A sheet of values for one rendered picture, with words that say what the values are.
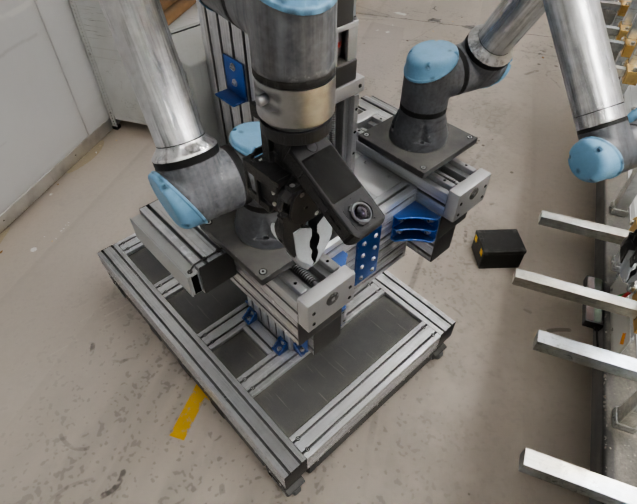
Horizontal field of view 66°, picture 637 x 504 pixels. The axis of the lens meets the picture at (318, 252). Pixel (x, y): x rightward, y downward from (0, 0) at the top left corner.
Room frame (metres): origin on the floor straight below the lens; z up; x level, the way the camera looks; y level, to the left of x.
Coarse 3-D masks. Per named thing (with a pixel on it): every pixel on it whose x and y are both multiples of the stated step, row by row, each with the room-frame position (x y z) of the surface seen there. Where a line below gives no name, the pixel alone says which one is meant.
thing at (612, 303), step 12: (516, 276) 0.77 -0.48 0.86; (528, 276) 0.77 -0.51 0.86; (540, 276) 0.77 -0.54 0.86; (528, 288) 0.75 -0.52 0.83; (540, 288) 0.74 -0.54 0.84; (552, 288) 0.73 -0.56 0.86; (564, 288) 0.73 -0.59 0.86; (576, 288) 0.73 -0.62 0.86; (588, 288) 0.73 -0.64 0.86; (576, 300) 0.71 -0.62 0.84; (588, 300) 0.70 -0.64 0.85; (600, 300) 0.69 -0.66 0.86; (612, 300) 0.69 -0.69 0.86; (624, 300) 0.69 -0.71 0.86; (612, 312) 0.68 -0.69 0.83; (624, 312) 0.67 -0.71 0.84; (636, 312) 0.66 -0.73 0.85
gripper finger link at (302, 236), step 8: (272, 224) 0.43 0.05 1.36; (272, 232) 0.43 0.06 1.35; (296, 232) 0.38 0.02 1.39; (304, 232) 0.39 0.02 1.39; (296, 240) 0.38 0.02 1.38; (304, 240) 0.39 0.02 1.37; (296, 248) 0.38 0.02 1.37; (304, 248) 0.39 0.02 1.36; (296, 256) 0.38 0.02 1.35; (304, 256) 0.39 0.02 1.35; (304, 264) 0.39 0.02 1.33; (312, 264) 0.40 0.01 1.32
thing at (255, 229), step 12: (240, 216) 0.73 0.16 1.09; (252, 216) 0.71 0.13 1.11; (264, 216) 0.70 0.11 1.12; (276, 216) 0.71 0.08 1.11; (240, 228) 0.72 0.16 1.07; (252, 228) 0.70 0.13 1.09; (264, 228) 0.70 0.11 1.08; (252, 240) 0.69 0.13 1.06; (264, 240) 0.69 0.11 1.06; (276, 240) 0.69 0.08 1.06
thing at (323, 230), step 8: (320, 216) 0.41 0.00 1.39; (312, 224) 0.41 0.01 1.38; (320, 224) 0.41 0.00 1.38; (328, 224) 0.41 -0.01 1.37; (312, 232) 0.41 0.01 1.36; (320, 232) 0.41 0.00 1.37; (328, 232) 0.41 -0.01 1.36; (312, 240) 0.41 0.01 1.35; (320, 240) 0.41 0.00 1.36; (328, 240) 0.41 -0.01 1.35; (312, 248) 0.41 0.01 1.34; (320, 248) 0.41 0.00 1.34; (312, 256) 0.41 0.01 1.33; (320, 256) 0.41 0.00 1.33
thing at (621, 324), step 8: (616, 280) 0.85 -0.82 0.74; (616, 288) 0.83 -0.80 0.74; (624, 288) 0.79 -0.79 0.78; (616, 320) 0.72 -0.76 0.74; (624, 320) 0.69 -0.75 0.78; (616, 328) 0.70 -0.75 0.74; (624, 328) 0.67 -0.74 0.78; (616, 336) 0.68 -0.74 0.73; (616, 344) 0.65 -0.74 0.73; (624, 344) 0.63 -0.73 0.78; (616, 352) 0.63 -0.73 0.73
